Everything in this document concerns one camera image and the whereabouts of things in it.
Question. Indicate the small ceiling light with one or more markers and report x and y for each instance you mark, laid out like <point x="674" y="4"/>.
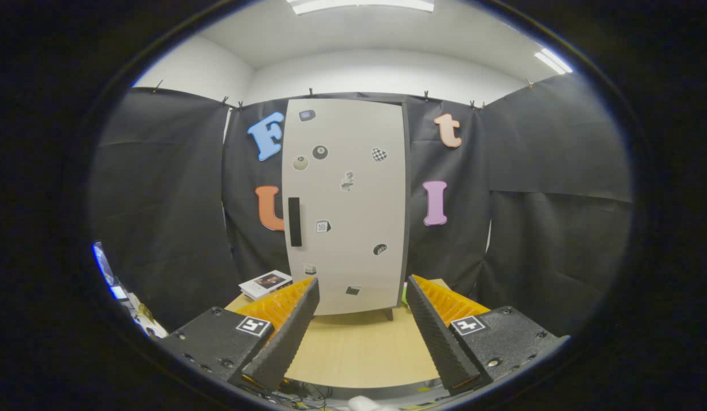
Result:
<point x="553" y="60"/>

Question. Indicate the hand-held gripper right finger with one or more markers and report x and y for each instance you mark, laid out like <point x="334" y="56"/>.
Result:
<point x="439" y="342"/>

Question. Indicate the grey shoe cabinet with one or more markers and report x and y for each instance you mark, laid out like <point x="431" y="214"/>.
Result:
<point x="408" y="200"/>

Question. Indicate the white book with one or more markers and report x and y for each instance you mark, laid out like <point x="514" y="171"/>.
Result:
<point x="265" y="282"/>

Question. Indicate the pink and green plush toy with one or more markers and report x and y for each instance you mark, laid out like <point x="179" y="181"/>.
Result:
<point x="405" y="297"/>

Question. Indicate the blue lit screen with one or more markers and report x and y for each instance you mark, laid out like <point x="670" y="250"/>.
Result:
<point x="116" y="292"/>

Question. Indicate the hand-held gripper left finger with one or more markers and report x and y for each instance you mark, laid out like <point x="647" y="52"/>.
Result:
<point x="290" y="342"/>

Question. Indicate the pale cluttered items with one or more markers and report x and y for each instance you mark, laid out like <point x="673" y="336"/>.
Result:
<point x="145" y="317"/>

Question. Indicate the long ceiling light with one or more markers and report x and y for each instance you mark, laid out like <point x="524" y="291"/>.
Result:
<point x="359" y="5"/>

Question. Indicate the black backdrop cloth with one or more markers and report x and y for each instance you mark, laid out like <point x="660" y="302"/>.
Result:
<point x="530" y="228"/>

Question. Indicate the white rounded object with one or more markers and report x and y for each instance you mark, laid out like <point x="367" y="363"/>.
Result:
<point x="367" y="404"/>

